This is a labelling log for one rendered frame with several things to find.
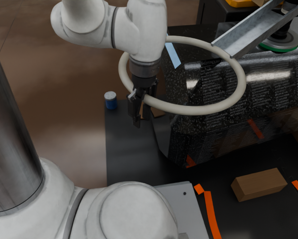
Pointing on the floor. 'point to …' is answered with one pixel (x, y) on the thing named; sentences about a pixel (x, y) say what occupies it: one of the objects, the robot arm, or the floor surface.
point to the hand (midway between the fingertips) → (141, 116)
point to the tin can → (111, 100)
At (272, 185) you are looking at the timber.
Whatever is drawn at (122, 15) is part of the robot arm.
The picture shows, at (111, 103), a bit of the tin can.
